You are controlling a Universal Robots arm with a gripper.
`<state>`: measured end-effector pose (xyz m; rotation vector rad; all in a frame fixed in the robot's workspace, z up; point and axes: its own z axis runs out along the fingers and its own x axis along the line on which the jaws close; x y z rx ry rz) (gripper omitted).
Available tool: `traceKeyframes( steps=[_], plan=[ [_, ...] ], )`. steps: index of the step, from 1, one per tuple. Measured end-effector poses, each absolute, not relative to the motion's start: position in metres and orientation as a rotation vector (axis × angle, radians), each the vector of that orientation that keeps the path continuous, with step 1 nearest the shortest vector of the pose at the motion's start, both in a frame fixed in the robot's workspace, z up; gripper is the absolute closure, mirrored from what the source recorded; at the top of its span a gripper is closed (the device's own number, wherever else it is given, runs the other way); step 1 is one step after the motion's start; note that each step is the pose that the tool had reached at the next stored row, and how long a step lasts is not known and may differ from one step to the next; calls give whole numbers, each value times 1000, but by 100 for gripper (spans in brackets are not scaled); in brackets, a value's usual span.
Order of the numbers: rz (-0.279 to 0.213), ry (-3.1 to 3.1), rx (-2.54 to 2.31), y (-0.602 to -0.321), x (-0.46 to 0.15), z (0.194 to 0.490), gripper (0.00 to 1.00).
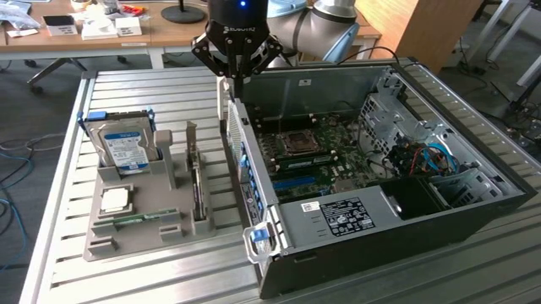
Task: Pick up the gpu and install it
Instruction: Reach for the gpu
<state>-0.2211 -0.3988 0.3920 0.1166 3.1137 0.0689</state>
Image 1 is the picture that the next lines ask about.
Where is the silver slotted disk bay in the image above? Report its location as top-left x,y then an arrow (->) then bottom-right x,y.
429,167 -> 506,208

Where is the orange red wire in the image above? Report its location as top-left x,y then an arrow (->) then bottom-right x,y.
411,148 -> 429,174

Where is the black wire bundle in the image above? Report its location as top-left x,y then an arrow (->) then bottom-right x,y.
386,144 -> 423,177

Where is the black stand base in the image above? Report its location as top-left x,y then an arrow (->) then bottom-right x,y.
489,80 -> 541,110

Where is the black power cable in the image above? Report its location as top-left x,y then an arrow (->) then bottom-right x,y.
344,46 -> 423,69

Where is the blue expansion slot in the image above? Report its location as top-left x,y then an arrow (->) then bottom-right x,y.
272,176 -> 316,192

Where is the white stand block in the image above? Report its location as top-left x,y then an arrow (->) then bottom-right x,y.
79,17 -> 119,41

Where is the white box black lid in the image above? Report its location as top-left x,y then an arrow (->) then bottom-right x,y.
41,15 -> 79,37

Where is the CPU socket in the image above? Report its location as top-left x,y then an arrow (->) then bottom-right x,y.
276,129 -> 322,156

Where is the grey plastic parts rack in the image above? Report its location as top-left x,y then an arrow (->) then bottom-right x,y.
83,120 -> 219,262

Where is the silver power supply unit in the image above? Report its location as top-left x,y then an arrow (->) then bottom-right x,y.
270,186 -> 402,251

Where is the white paper card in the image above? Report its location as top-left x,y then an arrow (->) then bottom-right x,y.
5,28 -> 39,38

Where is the silver CPU chip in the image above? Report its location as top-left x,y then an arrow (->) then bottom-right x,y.
100,188 -> 131,212

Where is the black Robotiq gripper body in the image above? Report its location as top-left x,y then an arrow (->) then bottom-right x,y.
206,0 -> 272,42

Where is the grey wheeled leg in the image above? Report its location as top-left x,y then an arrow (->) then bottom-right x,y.
24,56 -> 129,94

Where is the black open PC case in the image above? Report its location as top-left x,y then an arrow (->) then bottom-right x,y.
215,61 -> 540,300

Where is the perforated metal disk bay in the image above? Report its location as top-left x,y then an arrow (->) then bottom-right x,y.
358,91 -> 430,153

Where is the clear plastic bag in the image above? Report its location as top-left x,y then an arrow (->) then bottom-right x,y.
0,0 -> 41,29

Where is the white table frame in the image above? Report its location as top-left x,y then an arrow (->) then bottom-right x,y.
483,0 -> 541,88

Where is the grey floor cable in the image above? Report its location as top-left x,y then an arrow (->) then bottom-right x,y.
0,132 -> 67,153

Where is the blue floor cable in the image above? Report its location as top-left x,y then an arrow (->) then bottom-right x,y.
0,151 -> 33,273

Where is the hard disk with blue bracket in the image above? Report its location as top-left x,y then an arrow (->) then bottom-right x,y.
77,106 -> 164,175

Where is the red orange object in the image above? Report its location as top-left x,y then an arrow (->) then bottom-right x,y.
120,4 -> 147,17

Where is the wooden desk white frame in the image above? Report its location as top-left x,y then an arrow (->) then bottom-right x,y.
0,0 -> 153,69
149,0 -> 381,69

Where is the green motherboard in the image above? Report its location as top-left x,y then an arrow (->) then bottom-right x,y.
255,115 -> 397,203

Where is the small white box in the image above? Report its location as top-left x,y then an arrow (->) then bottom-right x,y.
113,16 -> 141,37

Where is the blue wire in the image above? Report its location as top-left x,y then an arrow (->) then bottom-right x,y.
425,143 -> 461,175

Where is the green RAM stick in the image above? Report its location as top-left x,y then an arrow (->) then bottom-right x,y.
276,153 -> 339,172
93,208 -> 179,226

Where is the green graphics card black cooler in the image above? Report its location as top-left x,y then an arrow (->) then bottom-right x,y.
186,120 -> 210,223

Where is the black round lamp base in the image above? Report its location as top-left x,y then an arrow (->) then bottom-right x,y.
160,0 -> 208,23

